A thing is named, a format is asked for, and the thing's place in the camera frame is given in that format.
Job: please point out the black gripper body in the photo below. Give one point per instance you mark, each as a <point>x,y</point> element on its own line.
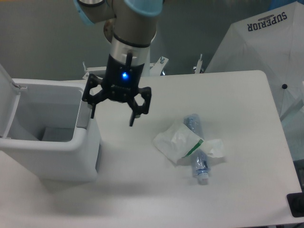
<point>121,80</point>

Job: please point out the white push-button trash can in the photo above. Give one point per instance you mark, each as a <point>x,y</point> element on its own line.
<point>47,128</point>

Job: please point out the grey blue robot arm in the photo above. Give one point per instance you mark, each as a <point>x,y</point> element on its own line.
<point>134,28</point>

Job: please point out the crumpled white paper wrapper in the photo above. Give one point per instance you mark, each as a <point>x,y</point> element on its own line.
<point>183,138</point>

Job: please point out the crushed clear plastic bottle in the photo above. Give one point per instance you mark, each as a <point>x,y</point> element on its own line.
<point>198,159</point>

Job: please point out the white Superior umbrella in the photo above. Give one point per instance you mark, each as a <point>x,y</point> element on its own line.
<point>272,42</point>

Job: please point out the black device at table edge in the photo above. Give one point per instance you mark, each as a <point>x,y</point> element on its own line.
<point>296,204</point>

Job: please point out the white metal base frame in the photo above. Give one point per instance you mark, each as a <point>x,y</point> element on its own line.
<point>156,69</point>

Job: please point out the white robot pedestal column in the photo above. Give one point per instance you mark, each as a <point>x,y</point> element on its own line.
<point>108,34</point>

